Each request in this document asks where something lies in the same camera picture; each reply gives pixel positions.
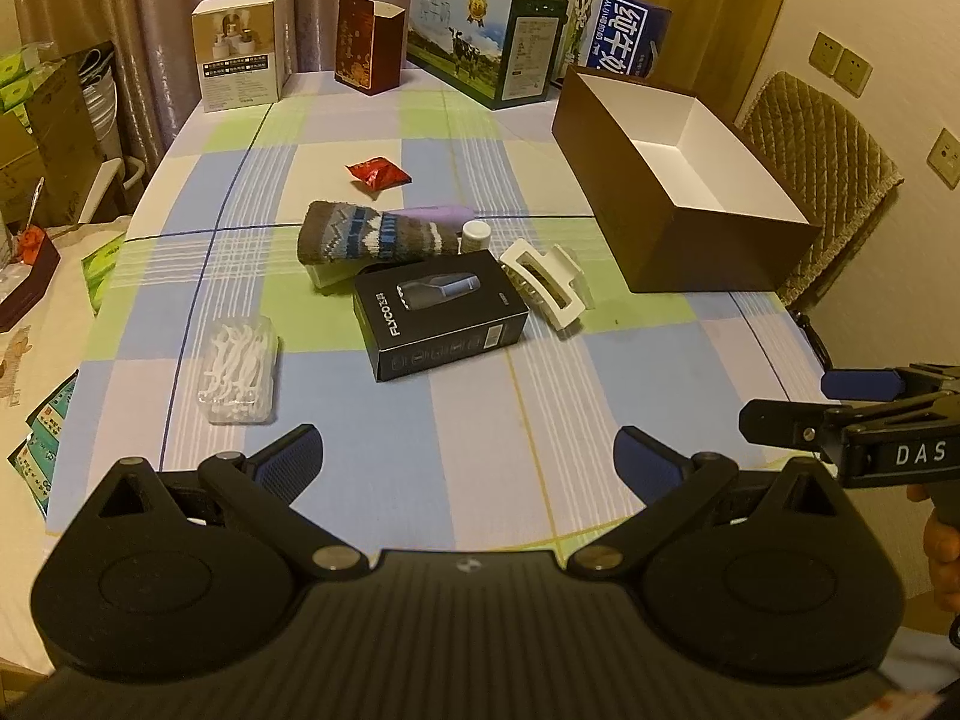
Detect brown storage box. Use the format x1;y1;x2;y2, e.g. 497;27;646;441
551;64;822;293

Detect purple tube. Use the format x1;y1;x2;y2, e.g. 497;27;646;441
397;202;470;226

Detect blue milk carton box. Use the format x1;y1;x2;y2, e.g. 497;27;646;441
523;0;674;83

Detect open dark red carton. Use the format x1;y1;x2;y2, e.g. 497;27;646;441
334;0;408;96

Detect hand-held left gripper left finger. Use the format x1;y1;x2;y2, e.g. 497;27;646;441
82;424;368;581

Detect white product box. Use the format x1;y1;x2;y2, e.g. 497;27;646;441
190;0;293;113

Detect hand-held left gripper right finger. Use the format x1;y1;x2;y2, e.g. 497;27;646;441
568;426;848;578

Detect white hair claw clip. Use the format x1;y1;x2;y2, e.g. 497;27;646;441
499;238;586;332

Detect person's right hand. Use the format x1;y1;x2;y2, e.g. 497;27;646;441
907;486;960;612

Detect green tissue pack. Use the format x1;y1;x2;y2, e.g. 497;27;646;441
81;232;125;316

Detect red snack packet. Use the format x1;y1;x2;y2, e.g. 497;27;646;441
345;157;413;192

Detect green tissue packs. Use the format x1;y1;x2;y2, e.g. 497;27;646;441
0;45;57;110

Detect brown patterned knitted sock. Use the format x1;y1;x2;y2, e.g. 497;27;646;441
296;200;462;267

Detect dark red tray box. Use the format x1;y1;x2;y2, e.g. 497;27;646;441
0;229;61;331

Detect stacked metal pots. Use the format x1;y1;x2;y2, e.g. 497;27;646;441
79;45;121;166

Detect quilted beige chair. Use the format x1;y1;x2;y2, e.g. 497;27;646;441
739;71;905;308

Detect checked tablecloth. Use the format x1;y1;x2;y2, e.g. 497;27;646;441
79;67;848;563

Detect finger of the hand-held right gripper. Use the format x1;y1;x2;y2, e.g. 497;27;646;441
739;399;852;458
821;364;960;400

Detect clear floss pick box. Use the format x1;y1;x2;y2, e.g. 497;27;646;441
196;315;280;426

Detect green milk carton box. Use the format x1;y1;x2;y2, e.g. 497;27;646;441
405;0;569;112

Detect black shaver box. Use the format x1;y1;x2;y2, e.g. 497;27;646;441
352;250;530;383

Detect beige wall socket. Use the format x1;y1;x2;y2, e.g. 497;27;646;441
808;31;841;78
926;127;960;190
834;47;873;97

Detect green printed packet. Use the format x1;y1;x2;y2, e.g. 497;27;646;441
26;371;80;428
11;465;55;518
7;420;59;477

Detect beige printed cloth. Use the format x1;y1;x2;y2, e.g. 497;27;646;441
0;217;132;541

